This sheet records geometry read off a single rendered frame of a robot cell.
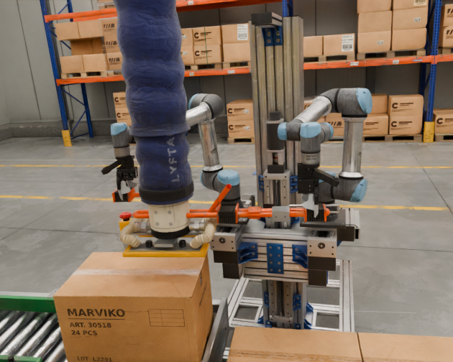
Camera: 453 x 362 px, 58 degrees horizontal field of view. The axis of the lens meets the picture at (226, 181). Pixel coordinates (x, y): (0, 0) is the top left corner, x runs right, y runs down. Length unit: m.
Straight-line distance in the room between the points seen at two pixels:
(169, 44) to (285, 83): 0.82
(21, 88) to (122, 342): 11.68
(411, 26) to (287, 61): 6.64
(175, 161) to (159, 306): 0.60
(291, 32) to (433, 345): 1.62
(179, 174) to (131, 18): 0.58
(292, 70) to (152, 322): 1.37
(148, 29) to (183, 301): 1.04
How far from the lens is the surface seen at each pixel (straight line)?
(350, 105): 1.98
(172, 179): 1.60
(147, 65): 1.53
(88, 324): 1.95
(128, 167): 2.01
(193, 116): 1.99
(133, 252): 1.71
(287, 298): 2.50
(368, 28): 8.64
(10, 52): 13.30
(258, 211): 1.66
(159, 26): 1.54
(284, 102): 2.21
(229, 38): 8.91
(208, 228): 1.67
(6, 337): 2.56
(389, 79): 10.00
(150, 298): 1.77
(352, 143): 2.01
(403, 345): 2.18
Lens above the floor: 1.87
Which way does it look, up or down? 17 degrees down
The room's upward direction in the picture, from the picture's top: 4 degrees counter-clockwise
